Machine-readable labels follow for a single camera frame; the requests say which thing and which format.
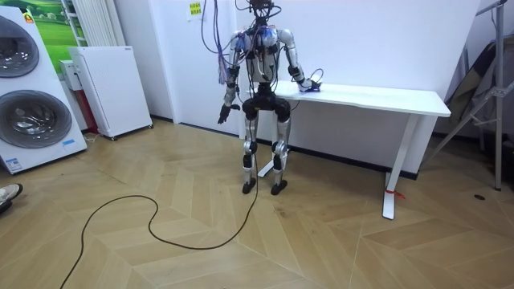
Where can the white wall box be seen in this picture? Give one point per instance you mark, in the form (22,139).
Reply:
(69,74)

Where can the green landscape poster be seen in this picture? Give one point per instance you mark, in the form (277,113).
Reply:
(56,32)

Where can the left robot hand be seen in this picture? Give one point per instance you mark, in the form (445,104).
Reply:
(225,113)

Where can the robot legs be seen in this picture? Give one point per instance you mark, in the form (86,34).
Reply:
(283,136)

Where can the white desk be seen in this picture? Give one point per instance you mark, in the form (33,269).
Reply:
(381,98)

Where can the small dark floor disc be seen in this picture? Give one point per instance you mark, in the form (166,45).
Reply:
(479,197)

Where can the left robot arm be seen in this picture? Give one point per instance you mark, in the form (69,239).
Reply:
(232,76)

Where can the robot body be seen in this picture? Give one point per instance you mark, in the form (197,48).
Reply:
(263,60)

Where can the grey metal stand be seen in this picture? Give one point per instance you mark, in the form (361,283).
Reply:
(499,60)

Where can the white air purifier on wheels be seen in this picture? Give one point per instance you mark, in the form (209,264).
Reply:
(116,88)

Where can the white washing machine tower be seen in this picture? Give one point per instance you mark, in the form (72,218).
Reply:
(52,80)

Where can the yellow wall notice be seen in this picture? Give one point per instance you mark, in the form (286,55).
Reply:
(194,9)

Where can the white radiator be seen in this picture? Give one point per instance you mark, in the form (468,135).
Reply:
(98,20)

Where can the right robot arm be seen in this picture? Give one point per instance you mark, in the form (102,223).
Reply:
(291,52)

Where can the dark leaning board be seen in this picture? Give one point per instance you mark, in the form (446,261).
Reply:
(474,80)

